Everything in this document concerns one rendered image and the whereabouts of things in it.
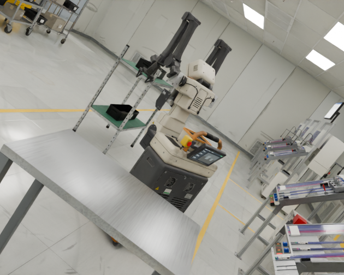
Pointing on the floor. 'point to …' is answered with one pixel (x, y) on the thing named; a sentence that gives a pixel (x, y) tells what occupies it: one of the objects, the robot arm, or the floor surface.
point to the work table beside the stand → (98, 199)
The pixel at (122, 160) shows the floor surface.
